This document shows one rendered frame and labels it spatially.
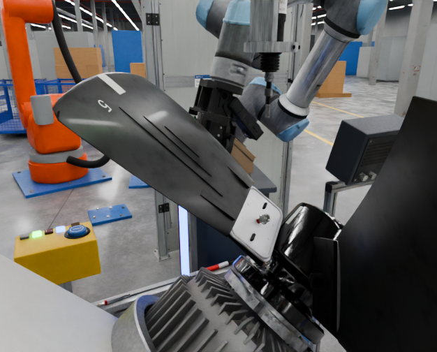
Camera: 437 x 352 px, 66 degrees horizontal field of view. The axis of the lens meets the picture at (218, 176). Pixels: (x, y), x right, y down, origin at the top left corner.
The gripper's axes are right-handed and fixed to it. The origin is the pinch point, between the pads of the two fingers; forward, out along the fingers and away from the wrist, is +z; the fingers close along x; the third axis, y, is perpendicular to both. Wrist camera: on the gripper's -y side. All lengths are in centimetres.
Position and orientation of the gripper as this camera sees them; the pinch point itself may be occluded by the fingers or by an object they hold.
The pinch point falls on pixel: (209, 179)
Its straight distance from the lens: 72.8
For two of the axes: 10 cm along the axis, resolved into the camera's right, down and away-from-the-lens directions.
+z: -2.6, 9.5, 1.9
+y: -8.5, -1.3, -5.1
